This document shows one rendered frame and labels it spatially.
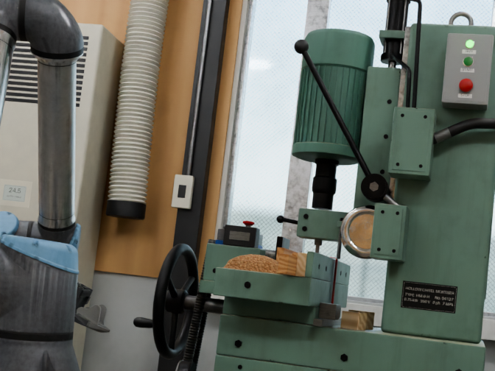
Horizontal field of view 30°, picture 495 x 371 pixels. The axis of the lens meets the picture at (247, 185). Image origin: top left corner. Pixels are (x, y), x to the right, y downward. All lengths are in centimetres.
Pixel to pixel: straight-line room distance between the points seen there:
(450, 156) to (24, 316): 100
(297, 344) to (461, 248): 43
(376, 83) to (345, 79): 7
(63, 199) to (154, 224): 153
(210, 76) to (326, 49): 150
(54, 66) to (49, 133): 16
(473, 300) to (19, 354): 98
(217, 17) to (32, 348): 225
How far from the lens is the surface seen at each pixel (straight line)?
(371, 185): 208
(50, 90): 210
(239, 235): 222
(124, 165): 359
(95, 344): 379
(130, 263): 373
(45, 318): 174
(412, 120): 207
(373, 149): 219
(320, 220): 222
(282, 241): 222
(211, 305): 228
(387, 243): 202
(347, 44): 224
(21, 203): 360
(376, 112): 220
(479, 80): 210
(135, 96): 363
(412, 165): 205
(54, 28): 203
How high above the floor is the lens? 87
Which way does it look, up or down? 6 degrees up
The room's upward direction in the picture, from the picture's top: 7 degrees clockwise
